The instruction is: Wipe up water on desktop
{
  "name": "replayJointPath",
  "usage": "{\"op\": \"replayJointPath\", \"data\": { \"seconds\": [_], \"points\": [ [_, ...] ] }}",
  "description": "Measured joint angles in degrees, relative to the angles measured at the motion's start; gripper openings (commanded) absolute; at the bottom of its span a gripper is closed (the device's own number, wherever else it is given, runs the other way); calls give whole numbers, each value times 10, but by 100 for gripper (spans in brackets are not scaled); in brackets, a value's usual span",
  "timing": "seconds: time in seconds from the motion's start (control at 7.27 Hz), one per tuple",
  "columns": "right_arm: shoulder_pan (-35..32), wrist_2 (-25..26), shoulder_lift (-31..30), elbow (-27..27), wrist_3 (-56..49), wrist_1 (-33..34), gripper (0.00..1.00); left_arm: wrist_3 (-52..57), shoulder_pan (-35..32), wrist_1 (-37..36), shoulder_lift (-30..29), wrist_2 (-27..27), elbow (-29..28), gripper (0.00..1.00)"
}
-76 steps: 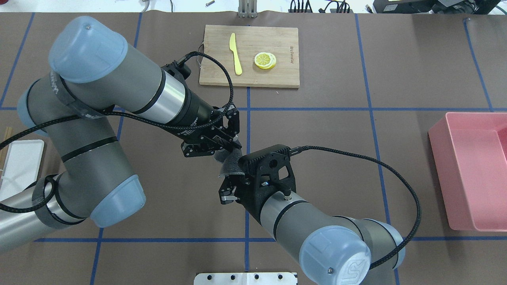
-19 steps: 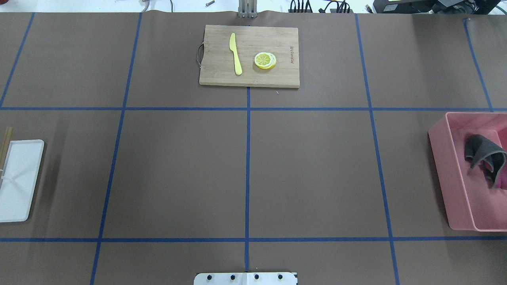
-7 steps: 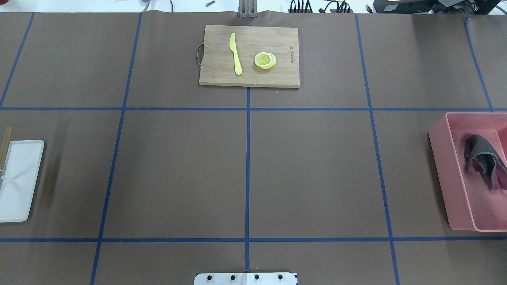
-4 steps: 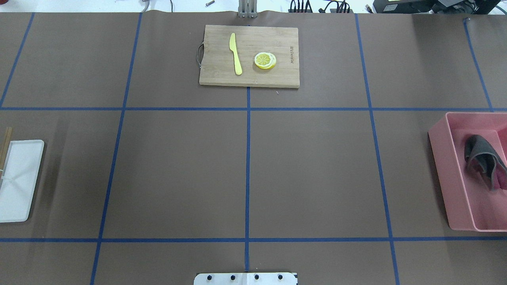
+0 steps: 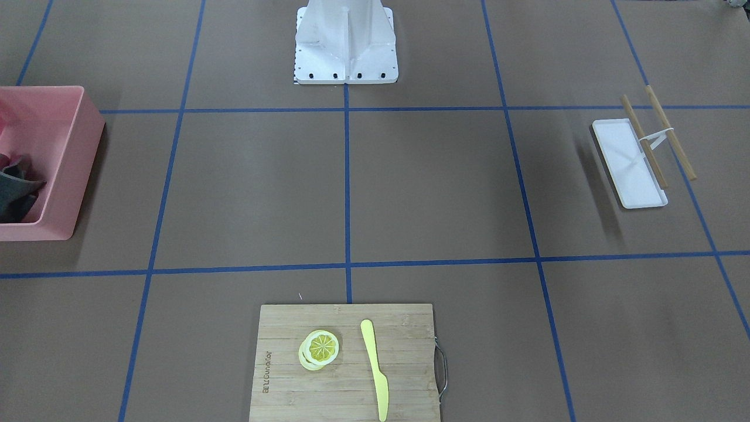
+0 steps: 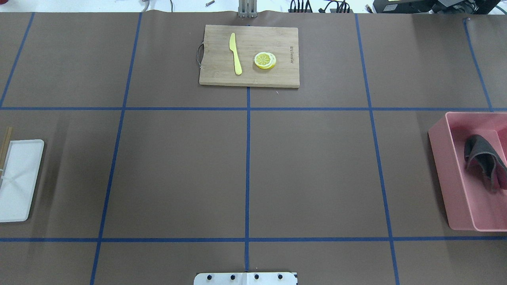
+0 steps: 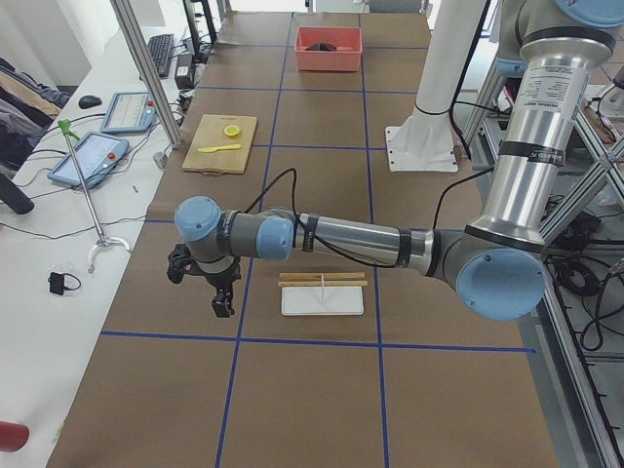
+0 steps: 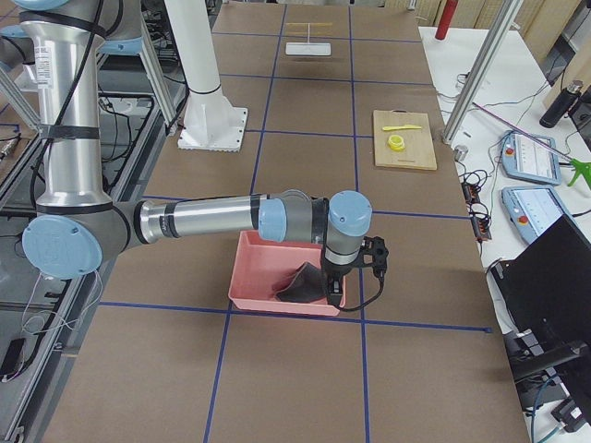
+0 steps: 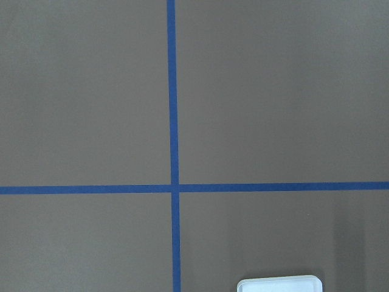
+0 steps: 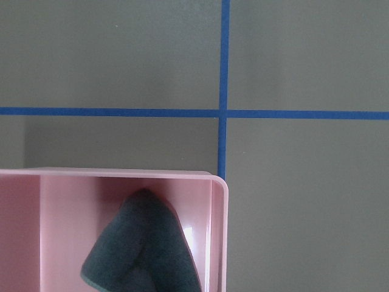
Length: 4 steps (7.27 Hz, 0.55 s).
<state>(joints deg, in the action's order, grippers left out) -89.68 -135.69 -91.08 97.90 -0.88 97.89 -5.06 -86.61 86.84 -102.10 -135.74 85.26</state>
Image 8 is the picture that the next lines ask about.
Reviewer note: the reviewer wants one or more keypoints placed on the teach pendant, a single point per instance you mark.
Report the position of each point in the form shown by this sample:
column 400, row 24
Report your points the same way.
column 532, row 209
column 524, row 159

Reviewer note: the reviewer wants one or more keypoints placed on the lower teach pendant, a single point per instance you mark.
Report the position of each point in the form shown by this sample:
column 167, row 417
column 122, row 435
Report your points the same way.
column 532, row 209

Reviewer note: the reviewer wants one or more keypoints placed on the pink plastic bin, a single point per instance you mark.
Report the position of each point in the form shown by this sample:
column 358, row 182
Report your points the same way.
column 262, row 266

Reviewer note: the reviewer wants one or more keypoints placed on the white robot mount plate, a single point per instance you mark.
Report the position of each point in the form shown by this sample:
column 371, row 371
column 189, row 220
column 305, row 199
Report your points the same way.
column 211, row 122

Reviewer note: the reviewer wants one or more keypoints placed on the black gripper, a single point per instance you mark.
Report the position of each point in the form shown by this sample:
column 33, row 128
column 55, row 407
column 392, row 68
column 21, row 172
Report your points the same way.
column 335, row 271

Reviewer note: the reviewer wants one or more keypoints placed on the black water bottle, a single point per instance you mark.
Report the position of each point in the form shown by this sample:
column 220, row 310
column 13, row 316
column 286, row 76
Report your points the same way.
column 562, row 104

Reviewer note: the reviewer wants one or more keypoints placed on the black monitor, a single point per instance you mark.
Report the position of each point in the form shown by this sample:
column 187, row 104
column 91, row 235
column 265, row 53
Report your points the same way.
column 546, row 289

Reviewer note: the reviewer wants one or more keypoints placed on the bamboo cutting board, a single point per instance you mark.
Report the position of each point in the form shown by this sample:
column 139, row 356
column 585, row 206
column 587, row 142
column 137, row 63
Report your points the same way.
column 419, row 153

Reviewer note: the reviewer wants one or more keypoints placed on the wooden towel rack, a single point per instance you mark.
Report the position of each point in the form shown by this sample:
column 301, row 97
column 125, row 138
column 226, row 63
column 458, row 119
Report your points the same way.
column 308, row 31

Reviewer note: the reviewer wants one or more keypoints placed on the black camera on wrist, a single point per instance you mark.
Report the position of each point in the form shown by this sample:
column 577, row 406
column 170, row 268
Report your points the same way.
column 374, row 254

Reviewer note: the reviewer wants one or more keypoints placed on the aluminium frame post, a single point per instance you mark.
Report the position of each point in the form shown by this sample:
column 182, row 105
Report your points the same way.
column 488, row 50

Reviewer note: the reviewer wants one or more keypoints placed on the white rack base tray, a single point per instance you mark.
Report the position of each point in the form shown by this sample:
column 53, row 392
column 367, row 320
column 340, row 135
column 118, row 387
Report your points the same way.
column 308, row 49

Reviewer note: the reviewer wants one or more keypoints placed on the upper teach pendant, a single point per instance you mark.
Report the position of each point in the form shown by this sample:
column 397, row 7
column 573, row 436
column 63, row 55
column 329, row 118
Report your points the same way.
column 524, row 159

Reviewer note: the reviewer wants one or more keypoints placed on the dark grey cloth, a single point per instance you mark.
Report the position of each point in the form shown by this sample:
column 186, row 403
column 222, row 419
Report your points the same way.
column 303, row 285

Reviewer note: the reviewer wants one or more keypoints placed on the red bottle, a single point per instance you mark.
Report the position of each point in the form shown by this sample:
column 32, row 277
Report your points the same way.
column 445, row 22

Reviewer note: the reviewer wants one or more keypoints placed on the green spray bottle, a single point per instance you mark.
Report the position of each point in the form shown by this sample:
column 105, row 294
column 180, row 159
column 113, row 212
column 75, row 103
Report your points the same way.
column 581, row 169

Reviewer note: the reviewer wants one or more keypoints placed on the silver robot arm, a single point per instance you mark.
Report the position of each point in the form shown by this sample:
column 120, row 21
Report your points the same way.
column 78, row 226

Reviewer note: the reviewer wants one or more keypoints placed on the yellow plastic knife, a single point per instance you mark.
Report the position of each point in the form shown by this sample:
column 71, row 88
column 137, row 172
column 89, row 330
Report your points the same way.
column 401, row 127

